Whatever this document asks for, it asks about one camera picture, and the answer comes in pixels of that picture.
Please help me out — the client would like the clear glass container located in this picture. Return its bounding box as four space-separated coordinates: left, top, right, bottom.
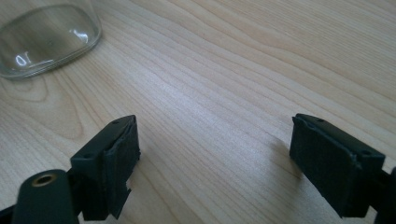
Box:
0 0 103 79

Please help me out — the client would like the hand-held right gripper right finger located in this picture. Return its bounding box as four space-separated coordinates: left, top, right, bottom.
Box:
289 113 387 218

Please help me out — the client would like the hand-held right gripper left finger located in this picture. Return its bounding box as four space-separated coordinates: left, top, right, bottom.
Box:
69 114 141 222

